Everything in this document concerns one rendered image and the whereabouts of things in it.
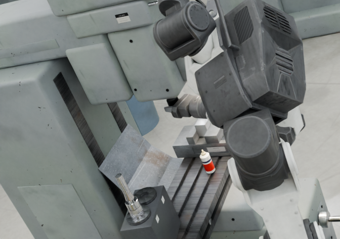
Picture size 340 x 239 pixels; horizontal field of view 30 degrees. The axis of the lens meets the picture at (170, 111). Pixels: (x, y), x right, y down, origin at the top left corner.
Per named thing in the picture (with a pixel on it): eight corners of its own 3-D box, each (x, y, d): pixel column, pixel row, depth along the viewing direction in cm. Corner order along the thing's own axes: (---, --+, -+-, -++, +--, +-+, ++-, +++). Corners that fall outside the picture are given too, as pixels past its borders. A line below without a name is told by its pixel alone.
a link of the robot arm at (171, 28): (176, -15, 173) (184, 32, 169) (201, -9, 178) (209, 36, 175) (151, 2, 181) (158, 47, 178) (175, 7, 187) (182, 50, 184)
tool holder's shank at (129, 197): (127, 204, 216) (115, 180, 211) (125, 199, 219) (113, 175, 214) (136, 200, 216) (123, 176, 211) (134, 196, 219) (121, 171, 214)
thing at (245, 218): (280, 175, 276) (272, 153, 270) (261, 232, 250) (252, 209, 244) (179, 180, 300) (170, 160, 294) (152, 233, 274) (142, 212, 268)
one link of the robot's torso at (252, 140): (280, 149, 153) (261, 87, 161) (228, 164, 155) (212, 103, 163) (294, 186, 177) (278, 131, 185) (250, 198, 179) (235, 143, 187)
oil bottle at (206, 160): (216, 167, 262) (208, 146, 257) (213, 173, 259) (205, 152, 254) (207, 168, 264) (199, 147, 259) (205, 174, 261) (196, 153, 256)
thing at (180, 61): (196, 75, 240) (177, 26, 230) (193, 80, 237) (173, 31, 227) (186, 76, 242) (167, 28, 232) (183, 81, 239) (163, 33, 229)
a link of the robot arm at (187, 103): (185, 87, 250) (209, 87, 242) (193, 107, 254) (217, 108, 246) (167, 105, 242) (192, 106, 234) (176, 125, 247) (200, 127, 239)
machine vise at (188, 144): (260, 133, 272) (253, 112, 267) (250, 154, 261) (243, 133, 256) (189, 137, 289) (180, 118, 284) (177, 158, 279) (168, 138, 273)
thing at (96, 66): (154, 68, 259) (129, 12, 247) (130, 102, 241) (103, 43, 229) (115, 74, 268) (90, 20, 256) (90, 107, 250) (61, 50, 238)
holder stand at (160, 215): (181, 221, 241) (162, 181, 231) (170, 265, 223) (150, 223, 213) (152, 226, 245) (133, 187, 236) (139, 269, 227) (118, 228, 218)
